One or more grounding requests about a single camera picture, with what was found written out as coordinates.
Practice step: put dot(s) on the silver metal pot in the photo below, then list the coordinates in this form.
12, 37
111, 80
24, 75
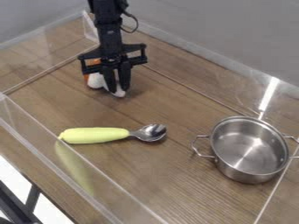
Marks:
247, 148

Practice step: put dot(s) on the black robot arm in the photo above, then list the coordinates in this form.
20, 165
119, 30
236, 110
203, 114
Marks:
108, 11

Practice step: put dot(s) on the clear acrylic corner bracket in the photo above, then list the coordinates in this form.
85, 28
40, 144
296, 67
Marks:
88, 28

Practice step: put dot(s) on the yellow handled metal spoon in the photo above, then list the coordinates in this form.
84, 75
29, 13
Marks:
96, 135

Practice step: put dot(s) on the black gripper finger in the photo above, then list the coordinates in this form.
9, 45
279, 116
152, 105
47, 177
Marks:
109, 79
124, 75

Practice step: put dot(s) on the clear acrylic enclosure wall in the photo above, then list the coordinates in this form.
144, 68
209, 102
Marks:
129, 181

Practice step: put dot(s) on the black metal table leg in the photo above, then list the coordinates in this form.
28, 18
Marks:
16, 210

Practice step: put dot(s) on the white orange plush mushroom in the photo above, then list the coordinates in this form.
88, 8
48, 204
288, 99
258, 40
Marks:
95, 82

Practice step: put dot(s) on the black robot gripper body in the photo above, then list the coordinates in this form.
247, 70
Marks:
112, 53

